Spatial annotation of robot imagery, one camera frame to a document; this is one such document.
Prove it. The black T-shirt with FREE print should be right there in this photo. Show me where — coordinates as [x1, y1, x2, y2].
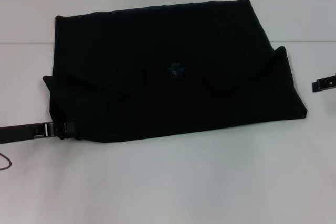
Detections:
[42, 0, 308, 143]

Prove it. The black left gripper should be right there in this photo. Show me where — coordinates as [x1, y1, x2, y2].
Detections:
[0, 121, 76, 145]

